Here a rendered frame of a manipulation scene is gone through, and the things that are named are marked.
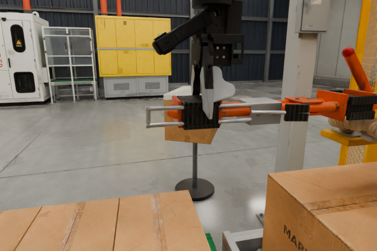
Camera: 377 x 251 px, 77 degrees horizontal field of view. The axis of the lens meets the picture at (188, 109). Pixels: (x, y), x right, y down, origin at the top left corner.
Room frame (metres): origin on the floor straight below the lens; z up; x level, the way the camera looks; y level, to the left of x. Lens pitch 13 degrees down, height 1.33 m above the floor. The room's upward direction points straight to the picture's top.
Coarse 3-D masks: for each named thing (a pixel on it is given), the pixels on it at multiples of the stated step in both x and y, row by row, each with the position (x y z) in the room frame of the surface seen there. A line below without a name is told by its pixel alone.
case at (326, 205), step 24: (336, 168) 0.76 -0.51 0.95; (360, 168) 0.76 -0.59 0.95; (288, 192) 0.61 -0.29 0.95; (312, 192) 0.61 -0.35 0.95; (336, 192) 0.61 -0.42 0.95; (360, 192) 0.61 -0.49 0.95; (264, 216) 0.72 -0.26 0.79; (288, 216) 0.60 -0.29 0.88; (312, 216) 0.51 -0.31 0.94; (336, 216) 0.50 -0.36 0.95; (360, 216) 0.50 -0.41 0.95; (264, 240) 0.71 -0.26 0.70; (288, 240) 0.59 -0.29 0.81; (312, 240) 0.50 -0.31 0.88; (336, 240) 0.44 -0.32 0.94; (360, 240) 0.43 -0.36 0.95
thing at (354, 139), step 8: (336, 128) 0.69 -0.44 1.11; (328, 136) 0.66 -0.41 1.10; (336, 136) 0.64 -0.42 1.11; (344, 136) 0.63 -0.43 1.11; (352, 136) 0.62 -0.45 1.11; (360, 136) 0.62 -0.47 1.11; (344, 144) 0.61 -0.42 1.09; (352, 144) 0.60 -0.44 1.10; (360, 144) 0.61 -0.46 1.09; (368, 144) 0.61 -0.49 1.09
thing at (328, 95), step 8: (320, 96) 0.55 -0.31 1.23; (328, 96) 0.53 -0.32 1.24; (336, 96) 0.51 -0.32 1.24; (344, 96) 0.49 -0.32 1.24; (352, 96) 0.48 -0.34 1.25; (360, 96) 0.49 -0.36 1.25; (368, 96) 0.49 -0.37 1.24; (376, 96) 0.49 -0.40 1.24; (344, 104) 0.49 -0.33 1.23; (352, 104) 0.48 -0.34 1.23; (360, 104) 0.49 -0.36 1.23; (368, 104) 0.50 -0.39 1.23; (320, 112) 0.55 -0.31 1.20; (328, 112) 0.52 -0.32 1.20; (336, 112) 0.50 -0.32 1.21; (344, 112) 0.49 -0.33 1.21; (352, 112) 0.48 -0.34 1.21; (360, 112) 0.49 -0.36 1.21; (368, 112) 0.49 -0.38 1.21
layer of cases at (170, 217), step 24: (168, 192) 1.26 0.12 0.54; (0, 216) 1.04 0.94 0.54; (24, 216) 1.04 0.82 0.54; (48, 216) 1.04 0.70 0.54; (72, 216) 1.04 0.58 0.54; (96, 216) 1.04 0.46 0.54; (120, 216) 1.04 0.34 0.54; (144, 216) 1.04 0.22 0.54; (168, 216) 1.04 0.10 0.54; (192, 216) 1.04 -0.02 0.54; (0, 240) 0.88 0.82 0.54; (24, 240) 0.88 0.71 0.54; (48, 240) 0.88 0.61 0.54; (72, 240) 0.88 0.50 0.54; (96, 240) 0.88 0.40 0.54; (120, 240) 0.88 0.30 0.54; (144, 240) 0.88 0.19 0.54; (168, 240) 0.88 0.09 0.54; (192, 240) 0.88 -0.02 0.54
